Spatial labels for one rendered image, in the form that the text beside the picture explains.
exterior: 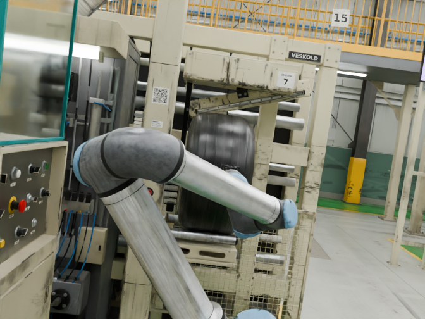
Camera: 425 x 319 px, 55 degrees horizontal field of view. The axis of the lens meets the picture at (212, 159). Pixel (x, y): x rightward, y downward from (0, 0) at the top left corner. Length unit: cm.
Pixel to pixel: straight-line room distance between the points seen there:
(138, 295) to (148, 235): 106
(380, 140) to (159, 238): 1112
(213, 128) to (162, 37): 48
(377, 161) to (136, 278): 1033
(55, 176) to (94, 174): 70
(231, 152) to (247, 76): 59
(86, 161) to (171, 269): 34
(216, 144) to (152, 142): 85
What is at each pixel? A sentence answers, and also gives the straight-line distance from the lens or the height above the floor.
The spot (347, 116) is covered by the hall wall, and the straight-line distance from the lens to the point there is 1169.
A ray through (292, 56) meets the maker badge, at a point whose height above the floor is 189.
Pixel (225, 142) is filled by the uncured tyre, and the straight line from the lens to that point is 173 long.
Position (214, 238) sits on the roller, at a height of 90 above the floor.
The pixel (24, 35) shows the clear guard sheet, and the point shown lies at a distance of 129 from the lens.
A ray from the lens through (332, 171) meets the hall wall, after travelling 1155.
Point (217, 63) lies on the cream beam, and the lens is 217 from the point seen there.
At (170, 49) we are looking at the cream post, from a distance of 192.
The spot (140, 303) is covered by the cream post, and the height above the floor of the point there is 53.
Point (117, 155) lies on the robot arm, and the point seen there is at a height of 130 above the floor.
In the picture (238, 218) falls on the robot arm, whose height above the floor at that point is 111.
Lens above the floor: 138
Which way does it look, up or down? 4 degrees down
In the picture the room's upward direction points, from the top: 8 degrees clockwise
